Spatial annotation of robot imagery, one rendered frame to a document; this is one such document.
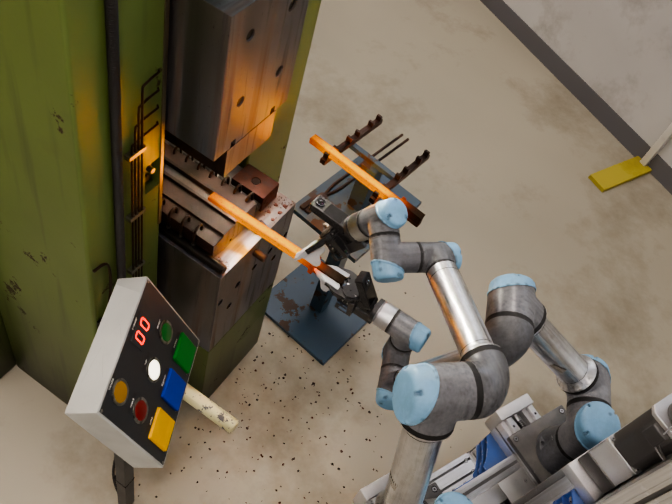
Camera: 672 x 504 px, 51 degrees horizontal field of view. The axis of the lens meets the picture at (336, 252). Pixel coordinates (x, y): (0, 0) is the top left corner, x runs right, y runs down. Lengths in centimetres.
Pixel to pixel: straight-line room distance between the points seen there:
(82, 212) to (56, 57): 41
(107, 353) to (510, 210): 267
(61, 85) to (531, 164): 314
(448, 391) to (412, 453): 18
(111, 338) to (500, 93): 335
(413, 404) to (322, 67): 305
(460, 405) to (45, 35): 100
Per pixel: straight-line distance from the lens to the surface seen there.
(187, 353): 177
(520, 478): 219
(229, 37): 142
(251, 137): 176
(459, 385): 138
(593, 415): 199
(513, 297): 174
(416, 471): 152
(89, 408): 152
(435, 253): 167
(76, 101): 140
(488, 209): 376
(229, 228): 201
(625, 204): 426
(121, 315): 161
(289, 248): 197
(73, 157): 150
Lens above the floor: 258
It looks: 52 degrees down
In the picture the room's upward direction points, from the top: 21 degrees clockwise
